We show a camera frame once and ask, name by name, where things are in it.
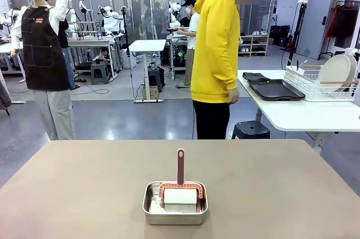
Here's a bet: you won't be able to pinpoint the dark folded cloth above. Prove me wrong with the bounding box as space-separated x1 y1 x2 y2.
242 71 271 82

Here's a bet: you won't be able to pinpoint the dark brown serving tray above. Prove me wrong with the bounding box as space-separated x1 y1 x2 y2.
247 78 307 102

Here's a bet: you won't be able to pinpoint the person in yellow hoodie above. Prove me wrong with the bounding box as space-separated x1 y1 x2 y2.
190 0 272 140

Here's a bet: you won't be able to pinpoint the white round plate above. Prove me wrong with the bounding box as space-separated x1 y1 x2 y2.
319 54 353 93

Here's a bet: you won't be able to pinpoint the stainless steel rectangular pan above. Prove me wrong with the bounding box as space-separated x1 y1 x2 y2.
142 181 209 226

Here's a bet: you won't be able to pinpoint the black hanging garment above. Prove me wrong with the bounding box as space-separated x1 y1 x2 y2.
334 7 356 49

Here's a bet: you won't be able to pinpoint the person's right forearm yellow sleeve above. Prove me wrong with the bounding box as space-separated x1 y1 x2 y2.
218 47 240 91

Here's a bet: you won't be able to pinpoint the cardboard box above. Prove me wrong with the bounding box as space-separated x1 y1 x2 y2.
142 85 159 101

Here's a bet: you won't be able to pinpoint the wooden shoe shelf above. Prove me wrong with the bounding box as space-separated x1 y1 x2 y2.
237 30 271 57

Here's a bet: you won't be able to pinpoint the grey door panel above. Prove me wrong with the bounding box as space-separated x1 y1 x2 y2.
295 0 336 60

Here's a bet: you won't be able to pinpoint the white side table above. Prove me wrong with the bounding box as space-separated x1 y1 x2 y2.
237 69 360 155

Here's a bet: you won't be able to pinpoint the white standing desk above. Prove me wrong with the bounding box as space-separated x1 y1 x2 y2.
128 39 167 103

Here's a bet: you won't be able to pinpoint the cream round plate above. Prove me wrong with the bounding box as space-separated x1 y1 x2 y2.
344 53 358 83

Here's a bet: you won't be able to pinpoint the pink lint roller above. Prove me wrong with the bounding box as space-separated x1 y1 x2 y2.
159 148 206 205

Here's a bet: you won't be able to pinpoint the person in white t-shirt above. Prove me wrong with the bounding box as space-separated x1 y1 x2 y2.
176 0 201 88

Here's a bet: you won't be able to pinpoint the black wire shelf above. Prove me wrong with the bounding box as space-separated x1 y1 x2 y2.
75 20 102 40

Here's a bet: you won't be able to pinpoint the person behind glass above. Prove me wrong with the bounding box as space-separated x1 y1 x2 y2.
154 1 165 40
143 0 155 40

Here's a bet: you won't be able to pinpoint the wooden handled utensil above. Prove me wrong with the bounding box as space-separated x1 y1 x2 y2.
319 80 360 85

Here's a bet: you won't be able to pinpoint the dark brown apron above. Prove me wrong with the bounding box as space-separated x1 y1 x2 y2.
21 5 71 92

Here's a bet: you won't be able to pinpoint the black light stand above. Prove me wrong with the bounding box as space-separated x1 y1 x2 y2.
289 0 309 67

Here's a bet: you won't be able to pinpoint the grey step stool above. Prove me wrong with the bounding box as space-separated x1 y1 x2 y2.
90 61 111 85

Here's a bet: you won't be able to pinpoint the black clothes rack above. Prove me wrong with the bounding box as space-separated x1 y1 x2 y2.
325 0 360 60

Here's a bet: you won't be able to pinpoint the dark hanging cloth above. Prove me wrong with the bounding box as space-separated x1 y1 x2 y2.
0 80 12 116

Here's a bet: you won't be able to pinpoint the light grey trousers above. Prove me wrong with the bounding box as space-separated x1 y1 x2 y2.
33 89 76 141

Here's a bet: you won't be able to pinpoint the person's right hand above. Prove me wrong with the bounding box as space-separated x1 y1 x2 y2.
227 88 240 104

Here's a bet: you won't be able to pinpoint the black tripod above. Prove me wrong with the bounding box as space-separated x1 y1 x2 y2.
120 6 132 56

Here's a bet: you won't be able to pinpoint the white workbench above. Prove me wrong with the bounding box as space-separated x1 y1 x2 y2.
66 38 119 83

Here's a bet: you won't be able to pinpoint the computer with coloured lights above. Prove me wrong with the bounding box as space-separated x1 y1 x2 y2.
173 48 188 69

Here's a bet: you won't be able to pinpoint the person in dark cap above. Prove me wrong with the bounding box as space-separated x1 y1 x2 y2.
44 0 81 91

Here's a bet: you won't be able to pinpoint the red hanging garment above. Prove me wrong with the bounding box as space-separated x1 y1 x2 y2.
326 5 341 39

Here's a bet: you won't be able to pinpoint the black floor cable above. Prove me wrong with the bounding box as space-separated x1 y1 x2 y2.
70 80 111 96

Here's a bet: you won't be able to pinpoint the white wire dish rack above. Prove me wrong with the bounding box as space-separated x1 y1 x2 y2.
284 64 360 102

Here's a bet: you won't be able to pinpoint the white long desk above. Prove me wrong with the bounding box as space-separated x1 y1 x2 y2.
0 42 26 102

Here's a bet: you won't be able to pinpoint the black bags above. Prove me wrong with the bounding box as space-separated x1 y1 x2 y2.
269 24 294 48

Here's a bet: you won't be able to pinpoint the black stool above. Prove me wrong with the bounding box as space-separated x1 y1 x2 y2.
147 66 165 93

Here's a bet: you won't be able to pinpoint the dark grey plastic stool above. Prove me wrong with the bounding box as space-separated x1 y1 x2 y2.
231 120 271 140

